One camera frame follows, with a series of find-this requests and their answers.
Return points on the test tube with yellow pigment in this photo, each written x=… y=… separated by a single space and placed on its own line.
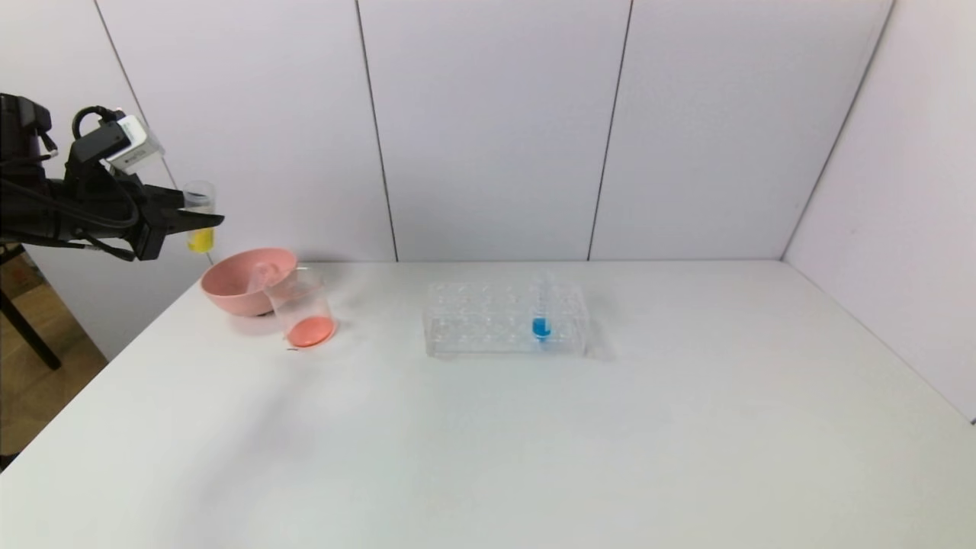
x=200 y=240

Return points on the test tube with blue pigment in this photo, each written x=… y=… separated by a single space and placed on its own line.
x=541 y=329

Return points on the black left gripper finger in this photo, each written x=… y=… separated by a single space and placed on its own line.
x=169 y=198
x=194 y=222

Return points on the test tube with red pigment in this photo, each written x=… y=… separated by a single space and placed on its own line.
x=267 y=276

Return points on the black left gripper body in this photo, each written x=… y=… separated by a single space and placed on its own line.
x=155 y=222

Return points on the clear acrylic test tube rack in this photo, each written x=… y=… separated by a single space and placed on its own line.
x=473 y=328

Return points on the clear glass beaker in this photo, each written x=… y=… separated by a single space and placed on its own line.
x=309 y=329

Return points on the pink bowl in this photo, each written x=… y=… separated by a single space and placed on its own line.
x=232 y=290

